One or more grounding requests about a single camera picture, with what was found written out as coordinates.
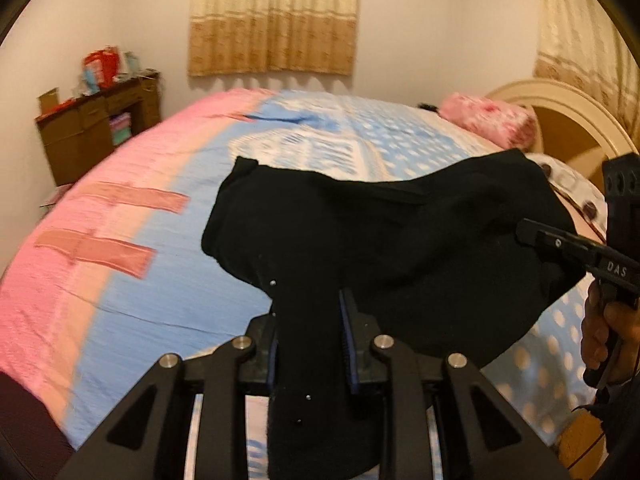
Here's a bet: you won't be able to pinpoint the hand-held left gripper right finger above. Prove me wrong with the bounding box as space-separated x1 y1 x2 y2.
337 287 571 480

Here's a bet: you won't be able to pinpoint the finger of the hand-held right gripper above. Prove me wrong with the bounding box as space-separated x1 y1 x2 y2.
516 218 607 274

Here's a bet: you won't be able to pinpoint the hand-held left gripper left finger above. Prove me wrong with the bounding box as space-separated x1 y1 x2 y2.
55 310 281 480

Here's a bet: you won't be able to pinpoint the black pants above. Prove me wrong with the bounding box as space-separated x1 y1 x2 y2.
201 150 586 480

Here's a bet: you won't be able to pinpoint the person's right forearm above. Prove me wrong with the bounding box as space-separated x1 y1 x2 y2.
592 380 640 443

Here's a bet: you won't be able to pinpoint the person's right hand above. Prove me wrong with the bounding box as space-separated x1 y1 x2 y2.
580 281 640 385

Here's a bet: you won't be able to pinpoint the white patterned pillow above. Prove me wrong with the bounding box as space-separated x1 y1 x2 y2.
525 152 608 241

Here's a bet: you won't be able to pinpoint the cream wooden headboard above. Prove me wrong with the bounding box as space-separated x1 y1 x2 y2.
485 78 640 171

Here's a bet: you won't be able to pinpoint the blue pink printed bed sheet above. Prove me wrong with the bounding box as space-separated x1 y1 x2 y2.
0 87 608 480

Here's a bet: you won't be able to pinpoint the pink floral folded blanket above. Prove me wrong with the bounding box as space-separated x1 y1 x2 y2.
439 92 540 153

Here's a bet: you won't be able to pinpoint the beige patterned curtain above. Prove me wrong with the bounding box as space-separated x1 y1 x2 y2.
187 0 363 78
532 0 640 111

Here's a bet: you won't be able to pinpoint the dark maroon clothing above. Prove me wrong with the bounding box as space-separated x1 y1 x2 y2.
0 372 76 480

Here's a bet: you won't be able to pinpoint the brown wooden cabinet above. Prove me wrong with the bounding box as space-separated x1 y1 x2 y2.
34 71 163 187

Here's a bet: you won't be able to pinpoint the brown cardboard piece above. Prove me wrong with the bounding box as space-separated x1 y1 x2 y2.
39 87 62 117

